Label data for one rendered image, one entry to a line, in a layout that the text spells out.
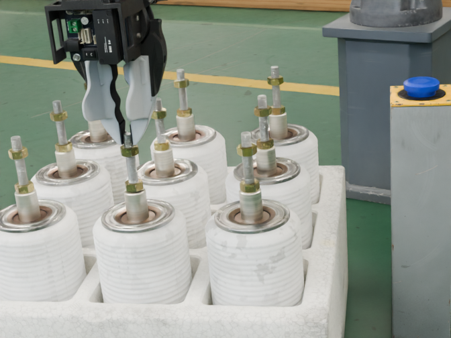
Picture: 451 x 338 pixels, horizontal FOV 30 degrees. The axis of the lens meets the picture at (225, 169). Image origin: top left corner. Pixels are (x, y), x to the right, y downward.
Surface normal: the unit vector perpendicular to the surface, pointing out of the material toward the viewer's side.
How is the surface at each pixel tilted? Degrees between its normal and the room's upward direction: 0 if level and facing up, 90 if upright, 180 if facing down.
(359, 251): 0
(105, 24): 90
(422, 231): 90
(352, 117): 90
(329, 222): 0
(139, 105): 91
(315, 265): 0
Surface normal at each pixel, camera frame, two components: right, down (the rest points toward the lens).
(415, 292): -0.17, 0.38
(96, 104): 0.95, 0.02
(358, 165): -0.53, 0.36
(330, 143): -0.08, -0.92
